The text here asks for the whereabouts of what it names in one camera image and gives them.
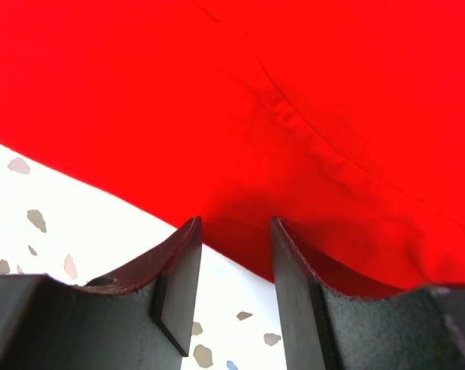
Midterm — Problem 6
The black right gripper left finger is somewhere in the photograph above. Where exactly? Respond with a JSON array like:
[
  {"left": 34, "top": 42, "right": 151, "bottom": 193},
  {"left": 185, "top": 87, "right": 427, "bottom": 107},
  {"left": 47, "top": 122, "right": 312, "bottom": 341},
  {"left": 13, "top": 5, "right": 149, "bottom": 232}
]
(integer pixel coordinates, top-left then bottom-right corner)
[{"left": 0, "top": 217, "right": 202, "bottom": 370}]

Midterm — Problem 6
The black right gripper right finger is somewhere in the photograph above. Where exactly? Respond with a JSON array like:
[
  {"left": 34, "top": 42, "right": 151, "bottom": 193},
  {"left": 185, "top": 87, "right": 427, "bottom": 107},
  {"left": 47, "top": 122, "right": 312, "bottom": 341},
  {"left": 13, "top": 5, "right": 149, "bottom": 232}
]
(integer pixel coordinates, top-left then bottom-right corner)
[{"left": 271, "top": 218, "right": 465, "bottom": 369}]

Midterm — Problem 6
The red t-shirt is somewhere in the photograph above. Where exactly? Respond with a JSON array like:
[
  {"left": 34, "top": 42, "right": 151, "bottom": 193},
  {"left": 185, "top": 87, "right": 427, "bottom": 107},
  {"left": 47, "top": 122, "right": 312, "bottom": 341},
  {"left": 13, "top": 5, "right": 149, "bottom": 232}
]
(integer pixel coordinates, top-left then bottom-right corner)
[{"left": 0, "top": 1, "right": 465, "bottom": 289}]

